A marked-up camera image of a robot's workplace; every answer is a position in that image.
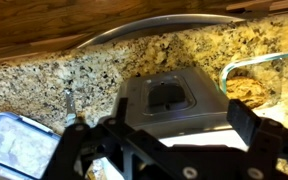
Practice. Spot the blue-rimmed plastic container lid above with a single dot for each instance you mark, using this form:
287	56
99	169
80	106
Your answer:
17	146

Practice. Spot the stainless steel two-slot toaster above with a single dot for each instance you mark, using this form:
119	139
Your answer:
134	100

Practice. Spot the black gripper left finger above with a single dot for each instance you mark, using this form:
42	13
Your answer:
122	110

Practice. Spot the wooden drawer front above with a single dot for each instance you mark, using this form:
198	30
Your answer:
267	5

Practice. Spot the brown bread slice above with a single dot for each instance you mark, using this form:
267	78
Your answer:
245	91

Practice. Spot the clear glass food container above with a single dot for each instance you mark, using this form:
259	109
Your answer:
284	86

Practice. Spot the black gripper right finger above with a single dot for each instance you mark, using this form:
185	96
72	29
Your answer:
244	120

